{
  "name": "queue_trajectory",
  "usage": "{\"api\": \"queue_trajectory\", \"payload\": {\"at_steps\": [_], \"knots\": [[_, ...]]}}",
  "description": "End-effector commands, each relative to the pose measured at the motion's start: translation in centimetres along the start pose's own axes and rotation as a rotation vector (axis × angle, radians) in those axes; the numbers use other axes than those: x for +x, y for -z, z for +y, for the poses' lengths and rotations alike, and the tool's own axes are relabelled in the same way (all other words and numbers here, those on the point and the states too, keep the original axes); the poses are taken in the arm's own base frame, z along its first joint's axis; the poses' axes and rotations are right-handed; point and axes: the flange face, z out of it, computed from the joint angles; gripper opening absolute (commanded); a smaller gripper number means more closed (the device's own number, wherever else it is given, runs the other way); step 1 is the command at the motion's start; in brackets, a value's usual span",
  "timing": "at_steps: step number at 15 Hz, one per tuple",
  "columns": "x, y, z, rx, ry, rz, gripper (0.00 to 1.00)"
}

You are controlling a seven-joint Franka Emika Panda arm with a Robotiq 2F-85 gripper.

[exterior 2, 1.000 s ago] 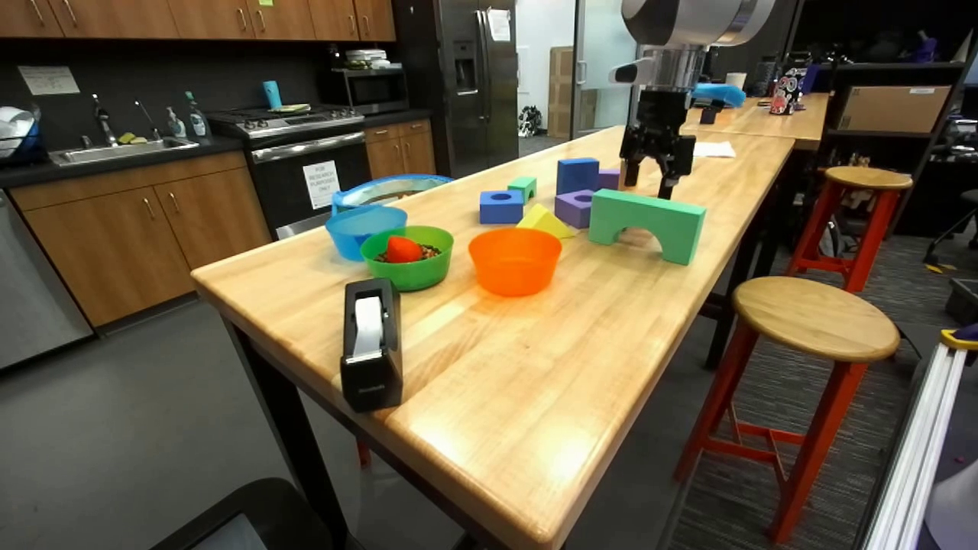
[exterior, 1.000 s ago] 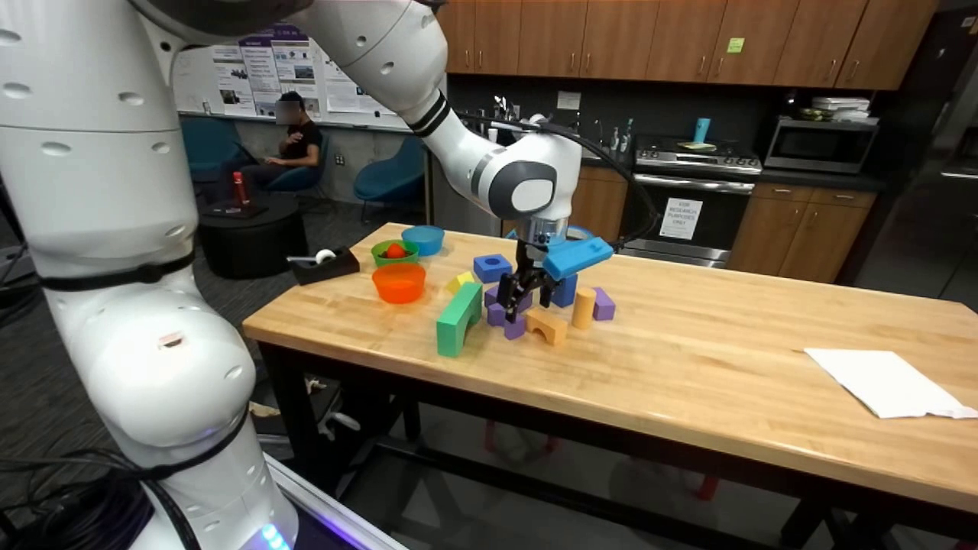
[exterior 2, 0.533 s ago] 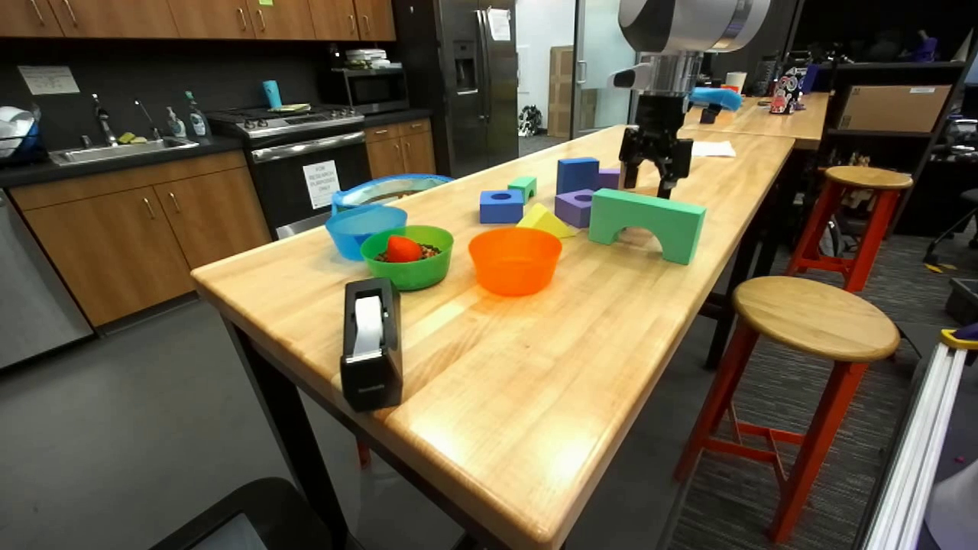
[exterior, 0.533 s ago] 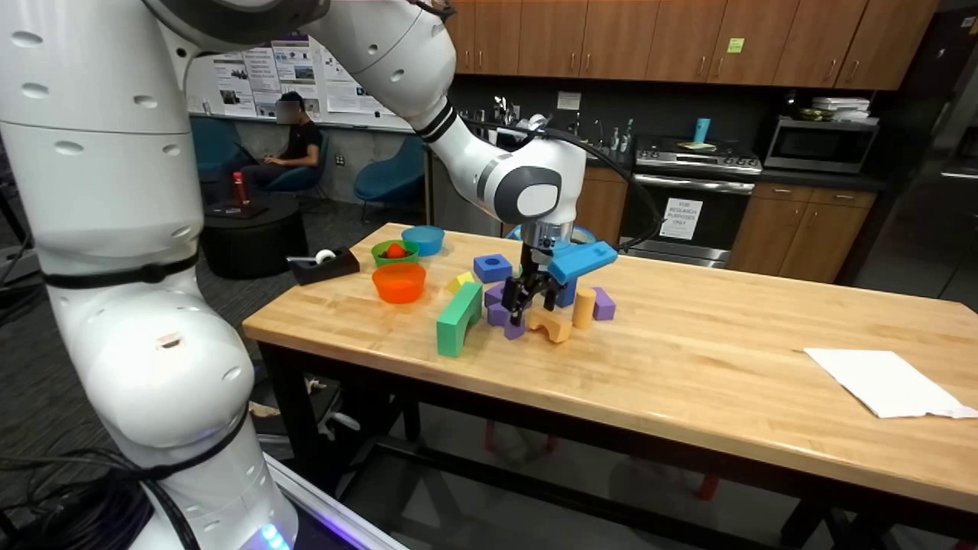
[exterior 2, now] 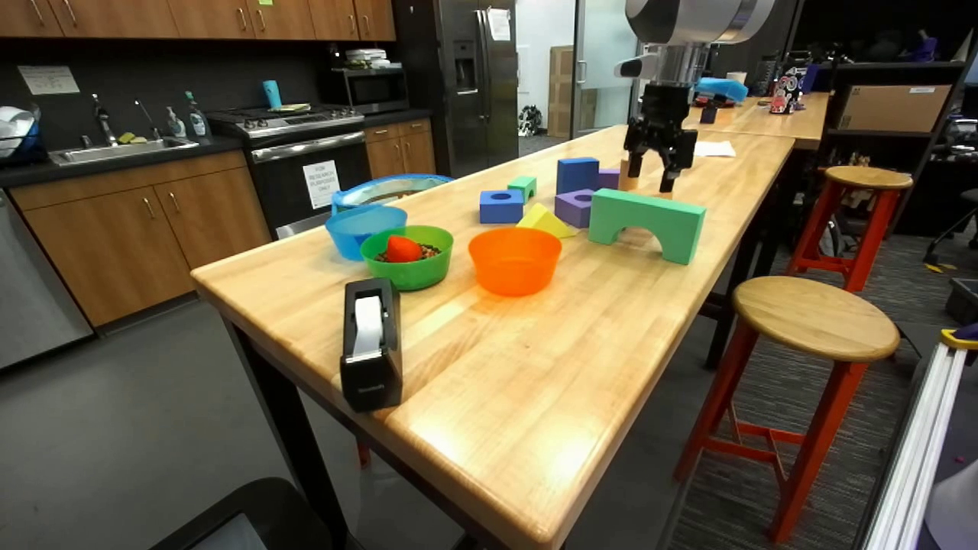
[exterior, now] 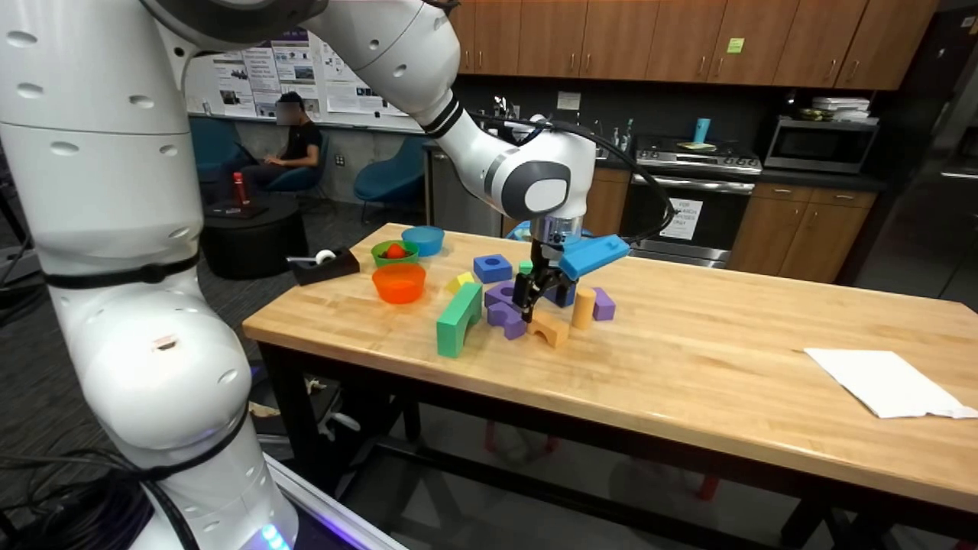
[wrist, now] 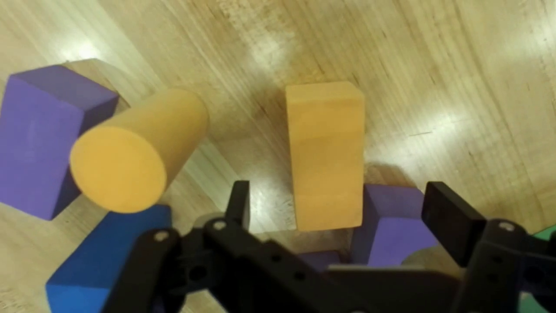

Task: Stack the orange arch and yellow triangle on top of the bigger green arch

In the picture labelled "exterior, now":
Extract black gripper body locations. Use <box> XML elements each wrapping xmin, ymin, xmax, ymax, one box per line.
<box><xmin>525</xmin><ymin>234</ymin><xmax>573</xmax><ymax>287</ymax></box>

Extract brown wooden block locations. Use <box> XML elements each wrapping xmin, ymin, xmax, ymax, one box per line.
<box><xmin>525</xmin><ymin>304</ymin><xmax>573</xmax><ymax>351</ymax></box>

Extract big green foam arch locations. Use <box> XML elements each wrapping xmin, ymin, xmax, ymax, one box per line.
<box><xmin>435</xmin><ymin>277</ymin><xmax>490</xmax><ymax>360</ymax></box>

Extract purple foam arch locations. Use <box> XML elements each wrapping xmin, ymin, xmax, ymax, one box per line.
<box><xmin>486</xmin><ymin>303</ymin><xmax>531</xmax><ymax>342</ymax></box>

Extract blue foam cube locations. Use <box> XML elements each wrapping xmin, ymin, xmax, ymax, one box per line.
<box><xmin>544</xmin><ymin>277</ymin><xmax>580</xmax><ymax>312</ymax></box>

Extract tan foam cylinder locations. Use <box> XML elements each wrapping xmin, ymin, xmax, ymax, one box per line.
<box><xmin>568</xmin><ymin>284</ymin><xmax>598</xmax><ymax>332</ymax></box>

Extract blue block with hole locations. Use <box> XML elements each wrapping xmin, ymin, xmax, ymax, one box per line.
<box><xmin>472</xmin><ymin>250</ymin><xmax>518</xmax><ymax>287</ymax></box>

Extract small purple foam block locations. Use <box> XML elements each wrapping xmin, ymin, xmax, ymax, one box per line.
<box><xmin>590</xmin><ymin>284</ymin><xmax>620</xmax><ymax>325</ymax></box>

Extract wooden sink base cabinet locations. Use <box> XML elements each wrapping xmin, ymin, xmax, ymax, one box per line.
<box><xmin>580</xmin><ymin>163</ymin><xmax>636</xmax><ymax>238</ymax></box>

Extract blue plastic bowl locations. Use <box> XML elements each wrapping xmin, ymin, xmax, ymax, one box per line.
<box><xmin>398</xmin><ymin>223</ymin><xmax>448</xmax><ymax>261</ymax></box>

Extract orange plastic bowl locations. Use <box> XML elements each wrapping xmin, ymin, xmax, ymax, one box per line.
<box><xmin>370</xmin><ymin>261</ymin><xmax>430</xmax><ymax>307</ymax></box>

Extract white notice on oven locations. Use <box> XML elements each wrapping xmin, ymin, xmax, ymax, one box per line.
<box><xmin>659</xmin><ymin>194</ymin><xmax>705</xmax><ymax>243</ymax></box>

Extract green plastic bowl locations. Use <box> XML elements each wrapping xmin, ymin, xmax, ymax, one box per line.
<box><xmin>368</xmin><ymin>234</ymin><xmax>424</xmax><ymax>272</ymax></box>

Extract stainless black oven range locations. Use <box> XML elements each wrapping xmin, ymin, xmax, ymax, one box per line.
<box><xmin>617</xmin><ymin>136</ymin><xmax>767</xmax><ymax>268</ymax></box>

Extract teal lounge chair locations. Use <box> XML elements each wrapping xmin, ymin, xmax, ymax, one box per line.
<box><xmin>189</xmin><ymin>115</ymin><xmax>257</xmax><ymax>176</ymax></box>
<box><xmin>352</xmin><ymin>134</ymin><xmax>430</xmax><ymax>211</ymax></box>

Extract seated person black shirt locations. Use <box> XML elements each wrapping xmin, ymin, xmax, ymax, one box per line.
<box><xmin>249</xmin><ymin>87</ymin><xmax>326</xmax><ymax>194</ymax></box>

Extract black round ottoman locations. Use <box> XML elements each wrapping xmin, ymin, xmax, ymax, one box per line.
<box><xmin>200</xmin><ymin>194</ymin><xmax>313</xmax><ymax>280</ymax></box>

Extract white-edged robot cart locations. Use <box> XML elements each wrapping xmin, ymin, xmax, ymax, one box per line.
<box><xmin>257</xmin><ymin>453</ymin><xmax>409</xmax><ymax>550</ymax></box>

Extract stainless microwave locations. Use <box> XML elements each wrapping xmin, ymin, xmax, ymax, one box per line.
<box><xmin>765</xmin><ymin>113</ymin><xmax>885</xmax><ymax>176</ymax></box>

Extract stacked dishes on microwave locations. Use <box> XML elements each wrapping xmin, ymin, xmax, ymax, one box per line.
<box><xmin>810</xmin><ymin>96</ymin><xmax>875</xmax><ymax>124</ymax></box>

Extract white paper sheet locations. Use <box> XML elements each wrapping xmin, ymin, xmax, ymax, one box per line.
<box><xmin>801</xmin><ymin>346</ymin><xmax>978</xmax><ymax>426</ymax></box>

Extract wooden wall cabinets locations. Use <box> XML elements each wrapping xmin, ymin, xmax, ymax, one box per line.
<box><xmin>445</xmin><ymin>0</ymin><xmax>943</xmax><ymax>91</ymax></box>

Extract black table frame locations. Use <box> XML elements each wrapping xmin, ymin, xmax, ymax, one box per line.
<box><xmin>257</xmin><ymin>340</ymin><xmax>978</xmax><ymax>550</ymax></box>

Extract white wall poster board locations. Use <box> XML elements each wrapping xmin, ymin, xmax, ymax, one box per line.
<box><xmin>185</xmin><ymin>26</ymin><xmax>424</xmax><ymax>134</ymax></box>

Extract black cable bundle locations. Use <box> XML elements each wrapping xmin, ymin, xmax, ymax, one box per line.
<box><xmin>0</xmin><ymin>454</ymin><xmax>209</xmax><ymax>550</ymax></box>

